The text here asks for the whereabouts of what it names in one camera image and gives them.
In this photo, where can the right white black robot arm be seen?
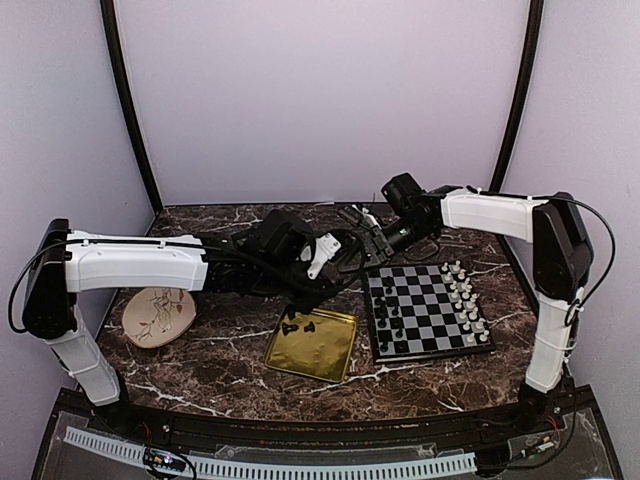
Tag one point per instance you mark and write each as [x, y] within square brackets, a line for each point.
[561, 260]

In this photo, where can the black silver chess board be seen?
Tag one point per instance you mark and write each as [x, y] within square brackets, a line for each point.
[431, 329]

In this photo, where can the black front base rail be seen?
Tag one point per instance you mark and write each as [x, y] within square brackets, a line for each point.
[189, 426]

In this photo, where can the black frame post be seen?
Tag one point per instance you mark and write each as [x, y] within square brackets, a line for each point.
[520, 93]
[126, 101]

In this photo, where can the white slotted cable duct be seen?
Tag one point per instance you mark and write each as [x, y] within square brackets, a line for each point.
[256, 463]

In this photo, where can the white chess pieces row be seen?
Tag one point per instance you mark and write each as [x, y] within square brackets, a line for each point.
[464, 301]

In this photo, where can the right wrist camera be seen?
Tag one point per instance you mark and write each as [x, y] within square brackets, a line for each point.
[359, 216]

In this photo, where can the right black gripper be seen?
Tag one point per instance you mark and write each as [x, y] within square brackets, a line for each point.
[380, 245]

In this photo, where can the right black frame post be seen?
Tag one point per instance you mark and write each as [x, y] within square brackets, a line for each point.
[520, 93]

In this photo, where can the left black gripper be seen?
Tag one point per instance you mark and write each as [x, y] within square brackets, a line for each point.
[320, 292]

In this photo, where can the pile of black chess pieces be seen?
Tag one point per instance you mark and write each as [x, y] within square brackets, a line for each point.
[288, 328]

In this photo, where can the round painted wooden plate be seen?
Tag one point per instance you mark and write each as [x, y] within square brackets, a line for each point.
[155, 317]

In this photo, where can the left black frame post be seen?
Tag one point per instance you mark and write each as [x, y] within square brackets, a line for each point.
[126, 101]

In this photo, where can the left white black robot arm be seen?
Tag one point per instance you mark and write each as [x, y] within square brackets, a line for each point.
[280, 256]

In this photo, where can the gold square tray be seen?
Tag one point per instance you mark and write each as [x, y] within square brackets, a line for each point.
[322, 355]

